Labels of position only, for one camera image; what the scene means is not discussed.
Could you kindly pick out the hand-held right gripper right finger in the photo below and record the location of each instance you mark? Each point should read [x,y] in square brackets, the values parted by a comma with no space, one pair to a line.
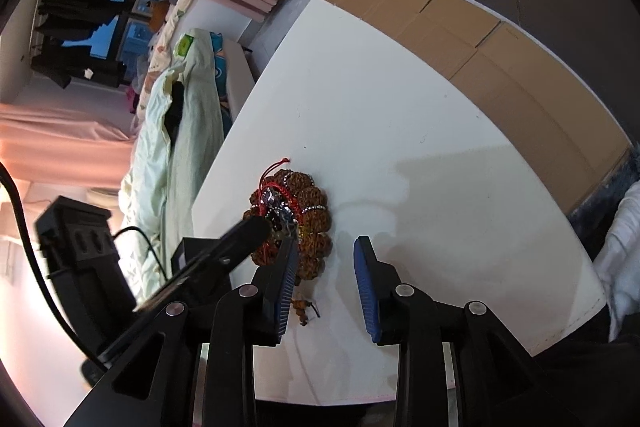
[365,292]

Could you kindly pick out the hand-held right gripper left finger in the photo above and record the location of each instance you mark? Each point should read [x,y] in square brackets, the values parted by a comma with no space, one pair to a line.
[286,292]

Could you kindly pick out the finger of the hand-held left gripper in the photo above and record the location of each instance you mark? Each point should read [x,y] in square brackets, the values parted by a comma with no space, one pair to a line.
[192,252]
[245,234]

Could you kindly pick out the light green quilt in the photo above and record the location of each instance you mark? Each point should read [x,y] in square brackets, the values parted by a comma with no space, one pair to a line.
[195,132]

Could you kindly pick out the blue printed bed sheet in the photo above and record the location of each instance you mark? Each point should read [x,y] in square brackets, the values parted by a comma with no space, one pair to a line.
[220,72]

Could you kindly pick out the white low table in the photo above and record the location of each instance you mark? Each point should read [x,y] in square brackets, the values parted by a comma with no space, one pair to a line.
[425,132]

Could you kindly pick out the green tissue pack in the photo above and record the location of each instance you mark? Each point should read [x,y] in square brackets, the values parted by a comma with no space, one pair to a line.
[185,46]

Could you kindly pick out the window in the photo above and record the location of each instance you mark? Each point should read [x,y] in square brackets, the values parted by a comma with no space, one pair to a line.
[137,34]

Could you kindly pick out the row of hanging dark clothes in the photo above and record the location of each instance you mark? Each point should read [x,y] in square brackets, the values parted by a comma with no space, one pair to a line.
[70,27]

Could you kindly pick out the orange plush toy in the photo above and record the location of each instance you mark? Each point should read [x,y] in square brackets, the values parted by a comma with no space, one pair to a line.
[156,16]

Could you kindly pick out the dark fluffy rug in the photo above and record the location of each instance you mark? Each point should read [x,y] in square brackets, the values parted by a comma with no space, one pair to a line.
[597,207]

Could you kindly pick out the white cloth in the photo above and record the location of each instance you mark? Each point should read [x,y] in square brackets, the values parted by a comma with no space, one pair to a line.
[620,257]

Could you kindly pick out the flattened cardboard sheet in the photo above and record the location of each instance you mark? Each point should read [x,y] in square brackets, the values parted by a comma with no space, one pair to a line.
[500,72]

